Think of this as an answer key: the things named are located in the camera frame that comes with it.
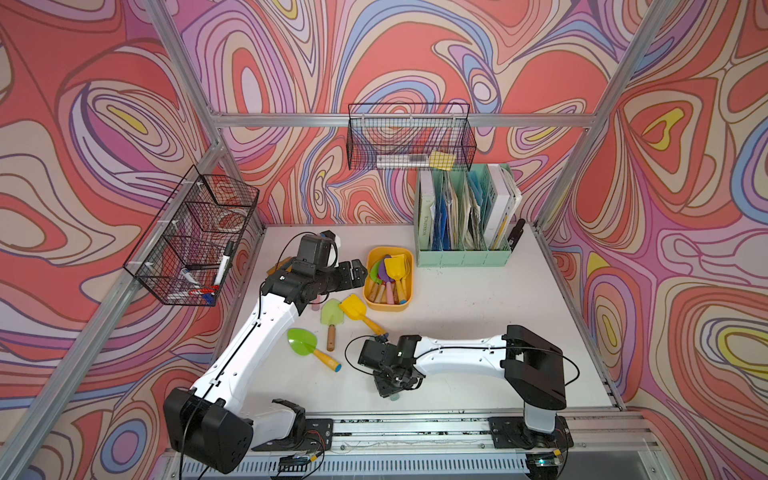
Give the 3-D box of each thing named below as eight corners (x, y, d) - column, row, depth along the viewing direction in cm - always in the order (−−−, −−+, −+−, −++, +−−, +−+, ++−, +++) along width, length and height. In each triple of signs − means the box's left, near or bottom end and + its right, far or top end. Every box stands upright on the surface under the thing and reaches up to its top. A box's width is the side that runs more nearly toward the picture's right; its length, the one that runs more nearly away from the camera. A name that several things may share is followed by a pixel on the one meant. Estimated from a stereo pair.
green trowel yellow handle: (282, 345, 90) (280, 342, 88) (294, 328, 94) (292, 324, 92) (338, 372, 85) (337, 369, 83) (348, 353, 89) (347, 349, 87)
